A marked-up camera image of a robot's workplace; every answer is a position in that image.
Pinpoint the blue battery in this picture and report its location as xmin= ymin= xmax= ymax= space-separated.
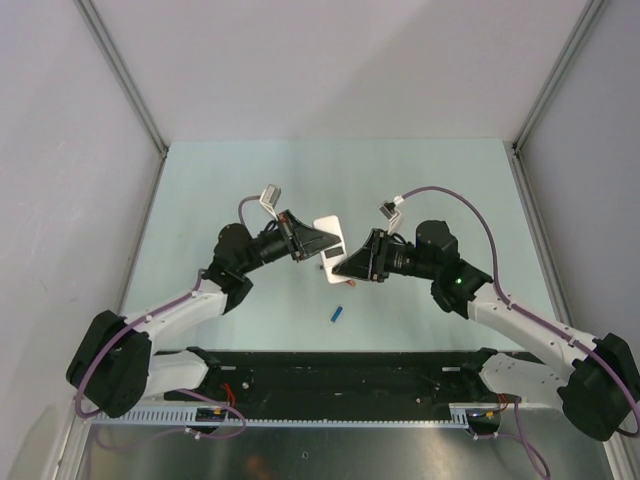
xmin=330 ymin=306 xmax=344 ymax=323

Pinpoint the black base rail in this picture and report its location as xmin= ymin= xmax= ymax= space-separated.
xmin=164 ymin=349 xmax=506 ymax=419

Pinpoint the grey cable duct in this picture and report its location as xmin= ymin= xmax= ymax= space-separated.
xmin=91 ymin=403 xmax=469 ymax=429

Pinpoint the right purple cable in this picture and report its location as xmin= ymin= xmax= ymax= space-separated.
xmin=397 ymin=186 xmax=640 ymax=436

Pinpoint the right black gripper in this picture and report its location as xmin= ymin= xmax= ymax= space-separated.
xmin=333 ymin=230 xmax=437 ymax=285

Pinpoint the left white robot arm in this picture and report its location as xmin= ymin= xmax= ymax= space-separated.
xmin=66 ymin=210 xmax=346 ymax=419

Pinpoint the purple cable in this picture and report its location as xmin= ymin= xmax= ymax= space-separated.
xmin=73 ymin=195 xmax=261 ymax=419
xmin=397 ymin=186 xmax=640 ymax=436

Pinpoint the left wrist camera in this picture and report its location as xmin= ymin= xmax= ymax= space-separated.
xmin=259 ymin=184 xmax=282 ymax=219

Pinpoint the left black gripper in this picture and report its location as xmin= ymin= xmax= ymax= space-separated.
xmin=237 ymin=209 xmax=339 ymax=274

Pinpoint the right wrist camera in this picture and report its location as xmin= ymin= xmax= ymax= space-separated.
xmin=379 ymin=195 xmax=404 ymax=235

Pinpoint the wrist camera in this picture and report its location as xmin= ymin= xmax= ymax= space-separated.
xmin=259 ymin=184 xmax=282 ymax=219
xmin=379 ymin=195 xmax=404 ymax=235

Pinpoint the white red remote control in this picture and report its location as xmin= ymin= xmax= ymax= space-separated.
xmin=313 ymin=215 xmax=350 ymax=285

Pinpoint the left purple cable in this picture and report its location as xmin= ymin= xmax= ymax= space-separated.
xmin=73 ymin=195 xmax=261 ymax=419

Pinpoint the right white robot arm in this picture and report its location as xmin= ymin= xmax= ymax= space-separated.
xmin=332 ymin=220 xmax=639 ymax=441

